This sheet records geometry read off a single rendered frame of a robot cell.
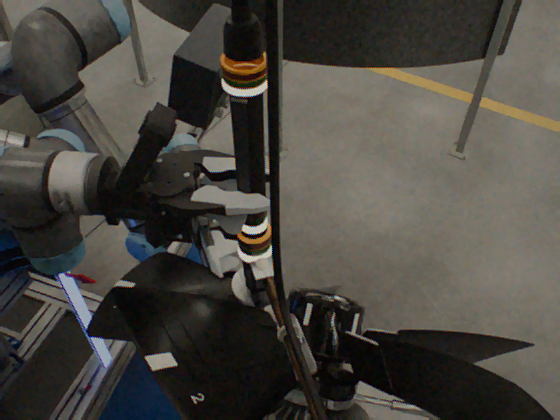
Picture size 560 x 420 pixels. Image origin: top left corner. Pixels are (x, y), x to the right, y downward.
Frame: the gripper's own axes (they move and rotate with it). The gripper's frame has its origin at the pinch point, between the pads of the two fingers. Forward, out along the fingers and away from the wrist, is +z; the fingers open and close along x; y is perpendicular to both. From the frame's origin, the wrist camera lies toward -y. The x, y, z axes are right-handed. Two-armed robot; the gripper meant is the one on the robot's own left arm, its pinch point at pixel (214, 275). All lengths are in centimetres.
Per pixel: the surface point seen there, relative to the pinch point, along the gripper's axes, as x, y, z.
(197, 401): -21.4, -10.4, 30.5
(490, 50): 41, 161, -120
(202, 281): -0.1, -2.3, 0.8
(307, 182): 110, 85, -127
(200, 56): -7, 12, -57
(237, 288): -11.5, -0.1, 11.7
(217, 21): -9, 20, -70
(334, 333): -7.2, 11.9, 20.0
